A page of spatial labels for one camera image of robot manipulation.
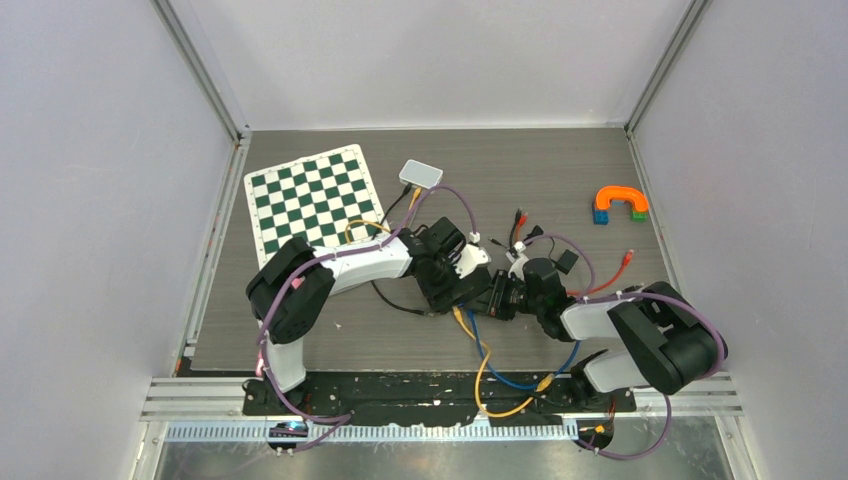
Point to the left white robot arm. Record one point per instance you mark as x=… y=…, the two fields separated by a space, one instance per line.
x=288 y=294

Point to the green white chessboard mat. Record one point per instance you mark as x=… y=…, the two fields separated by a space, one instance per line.
x=327 y=199

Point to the orange arch toy block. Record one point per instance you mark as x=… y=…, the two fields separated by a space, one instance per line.
x=614 y=193

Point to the black power adapter with cord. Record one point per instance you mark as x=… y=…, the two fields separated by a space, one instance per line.
x=563 y=264

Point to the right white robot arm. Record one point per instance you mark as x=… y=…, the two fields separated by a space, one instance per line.
x=667 y=343

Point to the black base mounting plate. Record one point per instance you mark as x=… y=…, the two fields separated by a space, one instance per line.
x=431 y=399

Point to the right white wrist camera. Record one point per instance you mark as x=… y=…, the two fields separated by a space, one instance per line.
x=517 y=257

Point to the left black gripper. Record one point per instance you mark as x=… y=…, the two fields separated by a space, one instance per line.
x=439 y=297

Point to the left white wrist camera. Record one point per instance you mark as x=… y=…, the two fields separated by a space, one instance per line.
x=470 y=258

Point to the aluminium frame rail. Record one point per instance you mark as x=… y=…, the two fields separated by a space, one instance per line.
x=199 y=398

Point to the blue toy block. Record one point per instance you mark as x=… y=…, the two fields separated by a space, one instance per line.
x=600 y=215

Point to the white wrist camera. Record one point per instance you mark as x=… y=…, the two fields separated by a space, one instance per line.
x=470 y=258
x=517 y=257

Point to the white router box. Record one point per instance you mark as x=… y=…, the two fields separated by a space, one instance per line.
x=418 y=175

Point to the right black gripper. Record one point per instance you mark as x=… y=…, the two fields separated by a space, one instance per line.
x=499 y=284

